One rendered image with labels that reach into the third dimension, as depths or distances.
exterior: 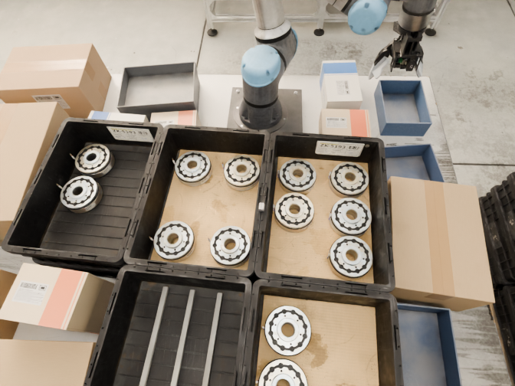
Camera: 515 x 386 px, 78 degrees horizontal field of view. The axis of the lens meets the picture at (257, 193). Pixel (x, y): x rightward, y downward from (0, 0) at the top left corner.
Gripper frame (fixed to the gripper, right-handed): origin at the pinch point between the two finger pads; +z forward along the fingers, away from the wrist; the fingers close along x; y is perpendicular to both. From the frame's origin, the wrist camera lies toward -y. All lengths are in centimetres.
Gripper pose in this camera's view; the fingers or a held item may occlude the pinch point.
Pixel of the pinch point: (393, 76)
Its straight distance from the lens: 116.2
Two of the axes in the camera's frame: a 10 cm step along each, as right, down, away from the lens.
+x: 9.9, 0.1, -1.5
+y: -0.8, 8.9, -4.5
